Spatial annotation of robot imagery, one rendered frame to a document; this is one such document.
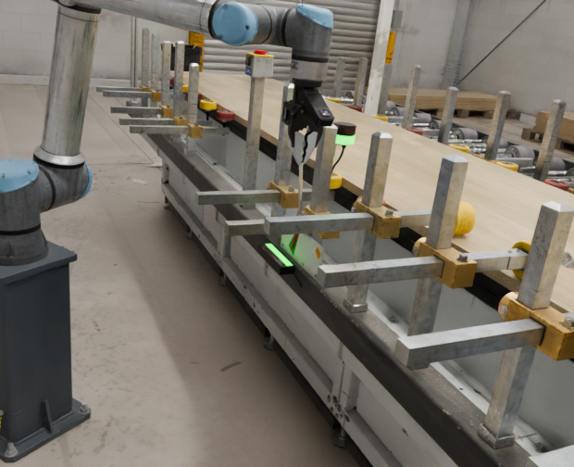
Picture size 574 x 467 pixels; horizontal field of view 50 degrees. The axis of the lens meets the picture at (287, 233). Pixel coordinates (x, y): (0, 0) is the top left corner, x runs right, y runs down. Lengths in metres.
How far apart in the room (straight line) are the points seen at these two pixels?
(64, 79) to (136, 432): 1.15
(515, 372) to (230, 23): 0.91
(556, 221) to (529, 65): 9.81
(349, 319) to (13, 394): 1.08
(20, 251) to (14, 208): 0.13
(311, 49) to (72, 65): 0.72
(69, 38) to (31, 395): 1.07
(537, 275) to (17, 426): 1.62
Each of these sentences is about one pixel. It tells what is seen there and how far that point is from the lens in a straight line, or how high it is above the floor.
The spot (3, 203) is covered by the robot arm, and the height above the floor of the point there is 0.78.
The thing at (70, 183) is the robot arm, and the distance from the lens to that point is 2.00.
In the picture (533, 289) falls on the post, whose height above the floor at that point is 1.00.
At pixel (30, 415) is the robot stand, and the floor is 0.10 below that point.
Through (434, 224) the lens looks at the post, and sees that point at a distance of 1.21.
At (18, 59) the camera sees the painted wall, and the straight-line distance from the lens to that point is 9.15.
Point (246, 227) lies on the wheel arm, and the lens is 1.53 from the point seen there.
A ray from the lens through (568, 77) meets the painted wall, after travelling 10.26.
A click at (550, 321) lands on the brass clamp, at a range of 1.03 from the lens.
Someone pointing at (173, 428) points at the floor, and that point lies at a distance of 2.21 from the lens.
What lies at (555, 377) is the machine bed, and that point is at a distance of 1.35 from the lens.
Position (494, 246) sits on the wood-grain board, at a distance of 1.52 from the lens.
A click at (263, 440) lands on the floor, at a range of 2.18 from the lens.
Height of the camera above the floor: 1.38
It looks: 20 degrees down
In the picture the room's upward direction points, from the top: 6 degrees clockwise
